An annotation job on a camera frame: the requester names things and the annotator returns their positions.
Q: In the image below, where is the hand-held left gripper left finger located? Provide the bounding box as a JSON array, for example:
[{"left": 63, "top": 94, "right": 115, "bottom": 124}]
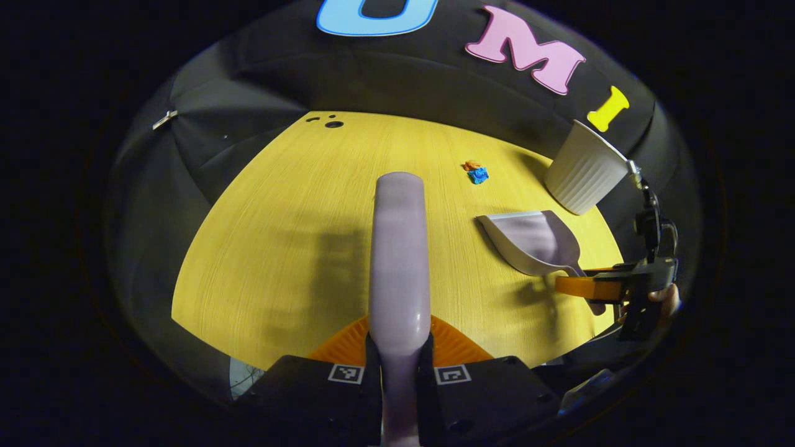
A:
[{"left": 238, "top": 315, "right": 383, "bottom": 447}]

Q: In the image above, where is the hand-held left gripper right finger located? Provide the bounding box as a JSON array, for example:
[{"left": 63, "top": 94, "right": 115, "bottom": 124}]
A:
[{"left": 416, "top": 315, "right": 563, "bottom": 447}]

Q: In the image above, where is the lilac plastic dustpan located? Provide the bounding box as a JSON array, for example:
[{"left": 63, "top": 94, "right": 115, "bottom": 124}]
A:
[{"left": 476, "top": 210, "right": 588, "bottom": 278}]

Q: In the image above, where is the white ribbed garbage bin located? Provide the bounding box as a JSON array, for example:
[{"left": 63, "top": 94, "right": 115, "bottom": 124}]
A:
[{"left": 545, "top": 120, "right": 629, "bottom": 215}]

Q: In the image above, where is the yellow wooden desktop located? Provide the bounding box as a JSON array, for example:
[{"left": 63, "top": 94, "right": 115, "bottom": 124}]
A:
[{"left": 171, "top": 111, "right": 625, "bottom": 373}]

